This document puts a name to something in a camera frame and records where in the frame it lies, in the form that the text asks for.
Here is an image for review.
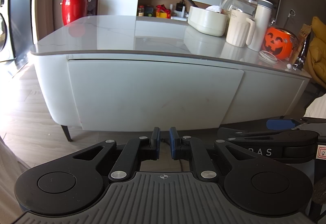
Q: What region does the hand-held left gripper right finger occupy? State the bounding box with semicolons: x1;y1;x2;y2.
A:
169;127;256;182

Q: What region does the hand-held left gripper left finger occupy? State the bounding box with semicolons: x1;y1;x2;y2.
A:
73;127;161;183

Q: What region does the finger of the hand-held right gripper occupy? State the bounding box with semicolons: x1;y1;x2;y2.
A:
267;118;326;133
218;127;291;148

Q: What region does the clear jar lid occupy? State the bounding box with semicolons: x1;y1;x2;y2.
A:
258;50;279;64

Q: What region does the yellow chair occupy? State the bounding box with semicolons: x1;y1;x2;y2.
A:
304;16;326;82

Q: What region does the orange pumpkin bucket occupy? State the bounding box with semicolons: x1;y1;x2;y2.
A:
261;26;298;60

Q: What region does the brown snack packet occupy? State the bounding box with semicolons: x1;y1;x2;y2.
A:
293;24;312;71

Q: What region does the cream ribbed pitcher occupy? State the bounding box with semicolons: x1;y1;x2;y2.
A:
226;9;256;48

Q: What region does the white thermos bottle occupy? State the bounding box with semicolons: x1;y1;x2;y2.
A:
247;0;273;52

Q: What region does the cream oval container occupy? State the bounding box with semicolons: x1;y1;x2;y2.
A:
188;6;228;37

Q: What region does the red yellow toy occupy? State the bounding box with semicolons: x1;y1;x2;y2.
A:
155;4;172;19

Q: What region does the white tissue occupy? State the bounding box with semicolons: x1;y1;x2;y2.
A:
205;5;222;14

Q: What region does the glass jar with lid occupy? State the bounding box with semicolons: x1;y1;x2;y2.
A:
219;0;260;19

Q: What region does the grey plastic toy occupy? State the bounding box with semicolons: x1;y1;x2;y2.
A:
85;0;97;17

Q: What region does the beige cloth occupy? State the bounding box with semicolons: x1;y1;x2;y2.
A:
0;137;27;224

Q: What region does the red round bin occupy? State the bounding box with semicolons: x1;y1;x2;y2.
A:
62;0;88;26

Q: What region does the washing machine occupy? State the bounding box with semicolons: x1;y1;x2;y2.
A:
0;0;16;63

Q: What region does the dark sliding door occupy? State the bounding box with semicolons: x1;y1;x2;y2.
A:
11;0;35;68

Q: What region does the stick vacuum handle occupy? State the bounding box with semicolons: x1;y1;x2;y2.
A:
283;9;296;28

